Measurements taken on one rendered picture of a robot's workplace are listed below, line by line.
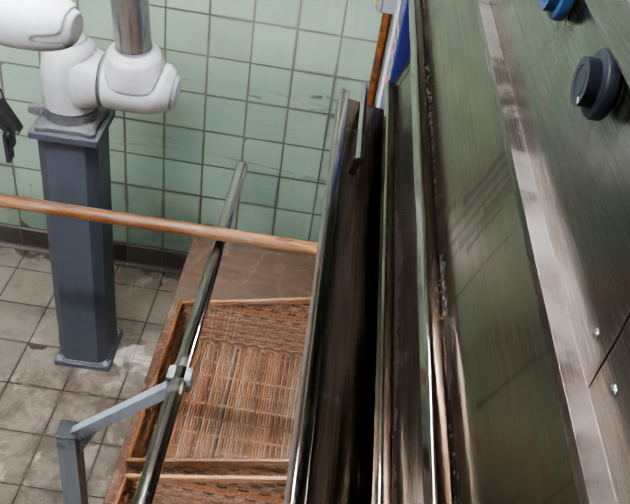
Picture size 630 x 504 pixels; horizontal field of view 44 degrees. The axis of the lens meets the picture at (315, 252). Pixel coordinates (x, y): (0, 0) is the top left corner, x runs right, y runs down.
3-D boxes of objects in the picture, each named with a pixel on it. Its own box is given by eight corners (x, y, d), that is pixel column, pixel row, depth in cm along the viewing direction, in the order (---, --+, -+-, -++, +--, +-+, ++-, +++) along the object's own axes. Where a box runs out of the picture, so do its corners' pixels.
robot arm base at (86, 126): (39, 99, 240) (38, 83, 237) (110, 110, 241) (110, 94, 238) (18, 129, 226) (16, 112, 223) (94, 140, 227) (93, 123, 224)
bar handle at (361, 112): (354, 102, 179) (360, 104, 179) (346, 180, 154) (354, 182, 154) (362, 80, 176) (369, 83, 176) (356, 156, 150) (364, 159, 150)
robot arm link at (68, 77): (54, 86, 237) (48, 18, 223) (113, 96, 237) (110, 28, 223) (34, 112, 224) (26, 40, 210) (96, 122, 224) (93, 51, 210)
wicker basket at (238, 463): (338, 361, 229) (354, 293, 212) (322, 533, 185) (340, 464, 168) (176, 335, 228) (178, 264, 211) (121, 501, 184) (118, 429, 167)
